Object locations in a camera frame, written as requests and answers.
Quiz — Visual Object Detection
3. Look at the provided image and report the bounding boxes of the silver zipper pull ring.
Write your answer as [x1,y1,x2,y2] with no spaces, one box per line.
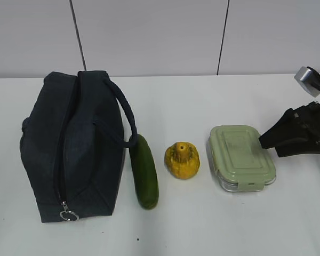
[59,201,80,222]

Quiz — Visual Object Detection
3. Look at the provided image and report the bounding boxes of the green cucumber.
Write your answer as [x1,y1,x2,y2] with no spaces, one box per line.
[129,134,159,210]

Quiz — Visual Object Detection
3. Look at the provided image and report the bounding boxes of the yellow toy pumpkin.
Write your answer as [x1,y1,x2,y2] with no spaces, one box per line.
[164,142,200,180]

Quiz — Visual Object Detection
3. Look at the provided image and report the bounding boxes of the green lidded glass container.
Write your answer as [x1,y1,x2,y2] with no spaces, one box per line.
[209,125,276,192]

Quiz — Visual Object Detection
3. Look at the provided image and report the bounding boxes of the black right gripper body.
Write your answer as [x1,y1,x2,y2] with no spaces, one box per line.
[294,101,320,146]

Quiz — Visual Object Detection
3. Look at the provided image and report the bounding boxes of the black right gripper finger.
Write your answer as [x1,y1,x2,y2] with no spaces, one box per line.
[259,108,308,149]
[274,138,320,157]

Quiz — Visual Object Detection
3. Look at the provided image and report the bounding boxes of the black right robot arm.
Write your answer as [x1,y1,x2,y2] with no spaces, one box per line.
[259,66,320,157]

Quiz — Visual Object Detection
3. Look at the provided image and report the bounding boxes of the dark blue fabric lunch bag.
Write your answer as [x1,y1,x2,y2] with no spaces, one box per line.
[20,71,138,223]

